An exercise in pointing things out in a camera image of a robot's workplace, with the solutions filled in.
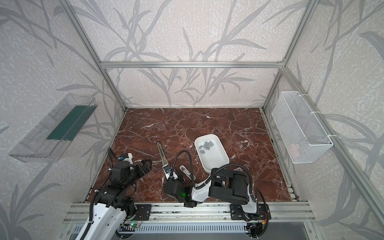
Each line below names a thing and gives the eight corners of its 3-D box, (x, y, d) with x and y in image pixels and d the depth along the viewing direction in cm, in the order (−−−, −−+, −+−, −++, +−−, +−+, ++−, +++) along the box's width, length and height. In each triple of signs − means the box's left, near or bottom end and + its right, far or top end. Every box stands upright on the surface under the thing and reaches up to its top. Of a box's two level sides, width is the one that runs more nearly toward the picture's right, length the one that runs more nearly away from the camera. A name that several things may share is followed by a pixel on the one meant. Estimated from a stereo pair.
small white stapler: (179, 168, 90) (178, 166, 88) (182, 165, 91) (182, 164, 89) (190, 180, 85) (190, 179, 83) (193, 177, 86) (193, 176, 85)
